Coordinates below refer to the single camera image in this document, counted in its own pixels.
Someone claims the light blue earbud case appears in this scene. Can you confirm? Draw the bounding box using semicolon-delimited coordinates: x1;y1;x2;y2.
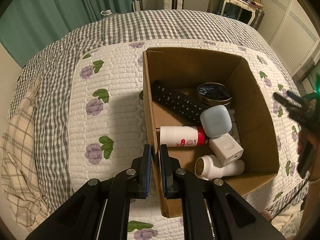
200;105;232;138

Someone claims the brown cardboard box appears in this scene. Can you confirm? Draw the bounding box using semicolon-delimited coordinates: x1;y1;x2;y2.
143;47;279;211

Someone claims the black remote control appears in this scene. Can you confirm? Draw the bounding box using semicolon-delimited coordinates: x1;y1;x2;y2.
151;80;209;125

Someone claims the white louvered wardrobe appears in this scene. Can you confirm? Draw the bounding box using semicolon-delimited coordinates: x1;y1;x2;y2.
258;0;319;76

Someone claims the round dark tin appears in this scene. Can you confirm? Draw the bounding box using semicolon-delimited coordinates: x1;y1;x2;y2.
197;82;232;109

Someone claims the green curtain left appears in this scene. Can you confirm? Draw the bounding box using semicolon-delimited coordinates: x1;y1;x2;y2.
1;0;140;67

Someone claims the dark suitcase by wardrobe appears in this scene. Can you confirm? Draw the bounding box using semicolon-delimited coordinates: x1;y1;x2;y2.
250;9;265;30

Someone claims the clear water jug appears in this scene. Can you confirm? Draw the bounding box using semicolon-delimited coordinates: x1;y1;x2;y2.
100;9;112;16

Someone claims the beige plaid blanket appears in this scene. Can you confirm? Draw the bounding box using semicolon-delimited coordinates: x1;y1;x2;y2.
1;88;48;232

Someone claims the white floor mop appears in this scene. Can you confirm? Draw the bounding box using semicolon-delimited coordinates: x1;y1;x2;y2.
132;0;141;12

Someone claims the white floral quilted mat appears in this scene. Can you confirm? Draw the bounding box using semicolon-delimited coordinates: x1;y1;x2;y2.
67;38;309;240

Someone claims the white red-capped bottle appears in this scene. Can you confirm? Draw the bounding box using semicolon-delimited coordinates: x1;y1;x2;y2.
159;126;206;147

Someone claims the white power adapter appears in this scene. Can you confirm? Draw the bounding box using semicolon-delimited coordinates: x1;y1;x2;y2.
209;133;244;166

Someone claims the white dressing table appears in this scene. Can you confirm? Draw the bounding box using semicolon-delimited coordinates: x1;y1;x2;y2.
208;0;257;25

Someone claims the white pill bottle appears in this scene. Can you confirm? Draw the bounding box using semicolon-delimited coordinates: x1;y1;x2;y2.
195;155;245;180

